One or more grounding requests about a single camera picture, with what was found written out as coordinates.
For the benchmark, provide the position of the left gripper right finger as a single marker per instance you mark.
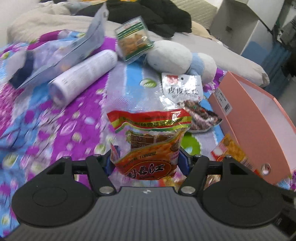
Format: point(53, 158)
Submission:
point(200, 173)

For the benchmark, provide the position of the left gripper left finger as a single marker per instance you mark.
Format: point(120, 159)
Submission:
point(97, 168)

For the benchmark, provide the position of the red yellow snack bag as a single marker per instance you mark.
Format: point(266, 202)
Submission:
point(148, 143)

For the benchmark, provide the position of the small orange yellow snack packet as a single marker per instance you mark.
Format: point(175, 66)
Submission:
point(229, 147)

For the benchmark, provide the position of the floral purple blue blanket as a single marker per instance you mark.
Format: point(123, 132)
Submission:
point(42, 200)

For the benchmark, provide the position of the pink cardboard box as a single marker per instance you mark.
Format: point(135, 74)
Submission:
point(259, 124)

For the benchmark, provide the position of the white clear meat snack bag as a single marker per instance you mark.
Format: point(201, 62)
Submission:
point(187, 92)

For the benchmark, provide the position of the white spray can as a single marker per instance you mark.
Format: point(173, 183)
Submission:
point(70, 84)

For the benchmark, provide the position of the grey bed sheet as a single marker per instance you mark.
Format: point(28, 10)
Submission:
point(225, 59)

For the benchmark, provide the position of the white blue plush toy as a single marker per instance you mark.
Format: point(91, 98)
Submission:
point(171, 57)

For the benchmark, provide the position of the translucent purple standup pouch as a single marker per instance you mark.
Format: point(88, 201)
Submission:
point(44, 63)

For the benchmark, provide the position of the green clear snack packet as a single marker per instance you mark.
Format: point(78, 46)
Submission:
point(132, 39)

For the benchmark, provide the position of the white shelf unit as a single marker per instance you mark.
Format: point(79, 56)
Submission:
point(245, 27)

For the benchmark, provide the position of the black clothing pile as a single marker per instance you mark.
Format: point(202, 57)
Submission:
point(160, 16)

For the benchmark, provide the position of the quilted beige headboard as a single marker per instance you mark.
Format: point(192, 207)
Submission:
point(201, 11)

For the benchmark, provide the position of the beige crumpled blanket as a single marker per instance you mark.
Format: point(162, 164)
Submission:
point(48, 17)

